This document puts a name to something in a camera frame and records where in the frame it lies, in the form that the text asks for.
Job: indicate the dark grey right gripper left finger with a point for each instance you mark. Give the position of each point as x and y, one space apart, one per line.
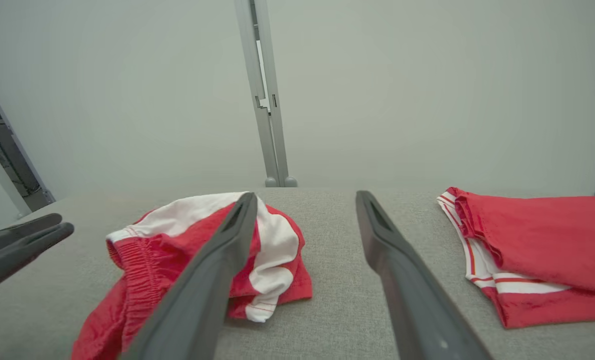
202 290

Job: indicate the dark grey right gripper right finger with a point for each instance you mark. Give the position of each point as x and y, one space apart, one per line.
412 300

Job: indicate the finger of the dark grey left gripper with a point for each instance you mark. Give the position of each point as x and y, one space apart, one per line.
22 231
27 250

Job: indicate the red white shorts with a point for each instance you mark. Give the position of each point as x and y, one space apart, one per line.
147 260

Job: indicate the red white basketball jersey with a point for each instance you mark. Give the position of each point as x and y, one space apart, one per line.
547 240

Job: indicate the dark equipment rack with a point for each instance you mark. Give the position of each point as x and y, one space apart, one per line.
7 155

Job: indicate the grey doorway frame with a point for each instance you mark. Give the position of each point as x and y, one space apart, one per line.
12 145

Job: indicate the grey partition post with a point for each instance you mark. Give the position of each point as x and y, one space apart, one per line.
267 100

